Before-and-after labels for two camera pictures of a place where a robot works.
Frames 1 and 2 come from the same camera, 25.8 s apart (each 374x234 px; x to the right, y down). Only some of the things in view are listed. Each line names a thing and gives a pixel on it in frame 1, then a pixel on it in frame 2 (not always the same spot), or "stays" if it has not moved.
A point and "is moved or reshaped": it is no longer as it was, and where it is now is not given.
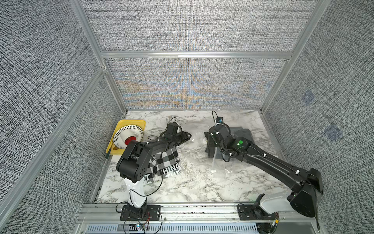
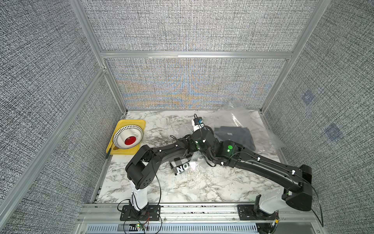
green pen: x=108 y=153 stays
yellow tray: x=115 y=150 stays
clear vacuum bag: x=219 y=143 is moved or reshaped
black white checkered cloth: x=162 y=165 is moved or reshaped
